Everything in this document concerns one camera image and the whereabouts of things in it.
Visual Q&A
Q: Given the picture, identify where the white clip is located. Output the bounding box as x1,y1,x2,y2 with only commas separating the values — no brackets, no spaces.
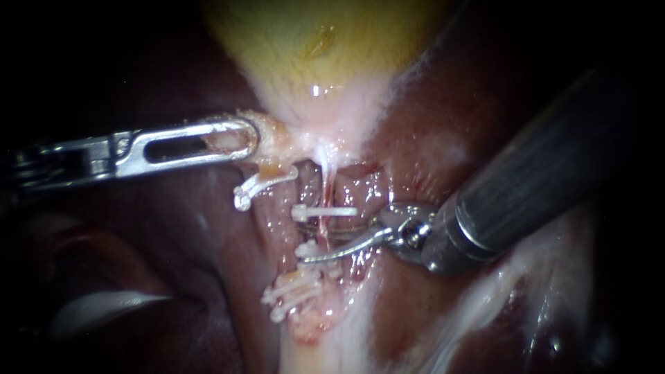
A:
290,203,360,223
269,286,325,324
232,166,300,213
260,269,324,306
294,238,335,262

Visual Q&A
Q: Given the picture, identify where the left arm instrument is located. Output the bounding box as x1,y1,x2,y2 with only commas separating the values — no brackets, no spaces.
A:
10,130,135,193

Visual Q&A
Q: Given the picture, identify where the gallbladder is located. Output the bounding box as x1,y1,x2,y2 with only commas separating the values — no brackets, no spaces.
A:
199,0,461,180

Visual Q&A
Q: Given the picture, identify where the right arm instrument jaw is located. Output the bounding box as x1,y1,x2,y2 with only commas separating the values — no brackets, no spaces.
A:
311,222,384,242
299,224,391,265

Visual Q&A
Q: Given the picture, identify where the dark red liver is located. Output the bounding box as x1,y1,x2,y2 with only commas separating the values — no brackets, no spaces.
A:
10,0,665,374

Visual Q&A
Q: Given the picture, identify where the right arm instrument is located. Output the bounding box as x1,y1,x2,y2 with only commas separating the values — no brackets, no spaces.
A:
371,193,503,275

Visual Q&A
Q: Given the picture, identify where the left arm instrument jaw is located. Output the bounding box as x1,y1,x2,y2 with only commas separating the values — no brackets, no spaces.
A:
115,116,262,179

